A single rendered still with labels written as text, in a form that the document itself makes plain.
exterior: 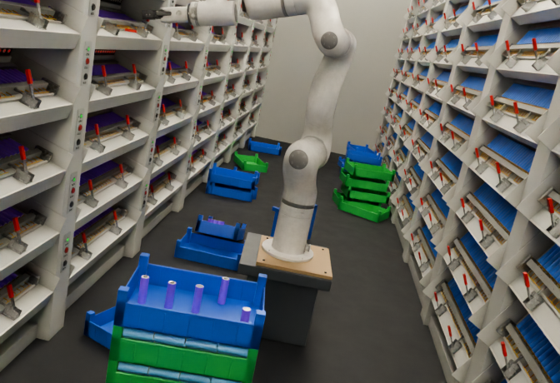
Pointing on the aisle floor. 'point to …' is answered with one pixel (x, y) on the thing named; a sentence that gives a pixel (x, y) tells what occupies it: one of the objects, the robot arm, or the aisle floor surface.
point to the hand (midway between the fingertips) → (148, 14)
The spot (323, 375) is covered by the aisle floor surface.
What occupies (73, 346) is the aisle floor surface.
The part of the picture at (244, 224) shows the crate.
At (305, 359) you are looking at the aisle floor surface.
